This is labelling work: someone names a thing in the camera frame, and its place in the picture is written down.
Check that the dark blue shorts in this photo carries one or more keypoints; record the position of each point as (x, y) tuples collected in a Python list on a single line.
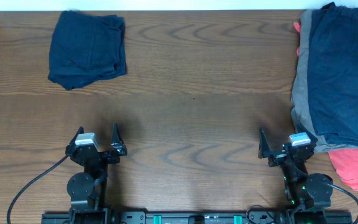
[(333, 74)]

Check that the coral red garment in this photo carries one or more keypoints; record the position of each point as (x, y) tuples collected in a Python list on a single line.
[(344, 161)]

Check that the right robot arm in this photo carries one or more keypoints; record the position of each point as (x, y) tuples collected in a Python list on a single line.
[(309, 194)]

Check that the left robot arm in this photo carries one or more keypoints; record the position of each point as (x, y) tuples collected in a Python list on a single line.
[(87, 189)]

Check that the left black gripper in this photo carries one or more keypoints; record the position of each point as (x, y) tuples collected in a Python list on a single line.
[(119, 150)]

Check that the folded dark navy shorts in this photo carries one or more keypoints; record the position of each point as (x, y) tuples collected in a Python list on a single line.
[(85, 49)]

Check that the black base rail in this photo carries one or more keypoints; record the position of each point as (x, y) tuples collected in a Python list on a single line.
[(250, 217)]

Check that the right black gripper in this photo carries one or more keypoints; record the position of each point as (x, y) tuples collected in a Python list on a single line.
[(278, 158)]

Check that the grey shorts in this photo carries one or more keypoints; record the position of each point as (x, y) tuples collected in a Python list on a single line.
[(299, 96)]

